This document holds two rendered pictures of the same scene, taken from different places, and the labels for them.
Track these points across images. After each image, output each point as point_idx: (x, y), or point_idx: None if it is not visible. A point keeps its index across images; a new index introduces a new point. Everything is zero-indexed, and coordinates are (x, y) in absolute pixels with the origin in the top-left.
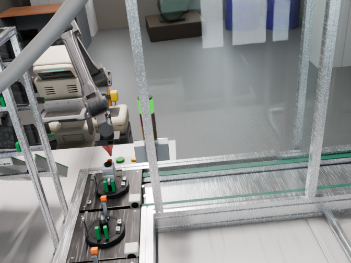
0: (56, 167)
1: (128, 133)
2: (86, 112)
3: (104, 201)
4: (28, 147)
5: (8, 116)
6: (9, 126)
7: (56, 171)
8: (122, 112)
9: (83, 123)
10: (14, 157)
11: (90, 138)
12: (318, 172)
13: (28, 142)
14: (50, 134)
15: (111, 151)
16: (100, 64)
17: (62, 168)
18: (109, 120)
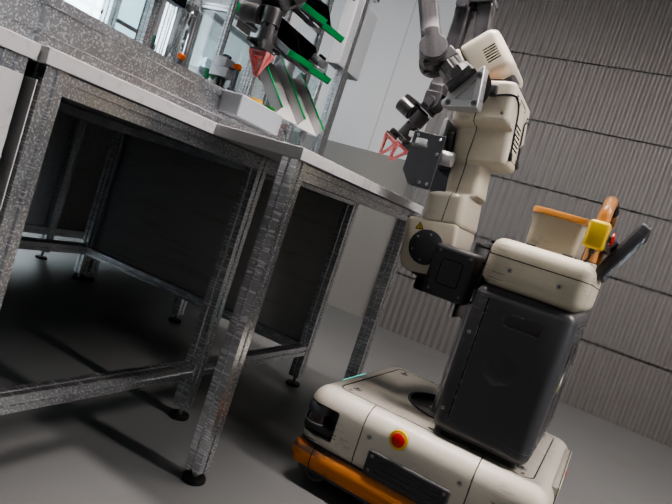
0: (269, 85)
1: (506, 305)
2: (419, 133)
3: (175, 53)
4: (232, 4)
5: (409, 118)
6: (400, 128)
7: (252, 73)
8: (531, 246)
9: (449, 189)
10: (287, 72)
11: (425, 209)
12: None
13: (258, 25)
14: (284, 44)
15: (251, 63)
16: (432, 26)
17: (275, 97)
18: (252, 3)
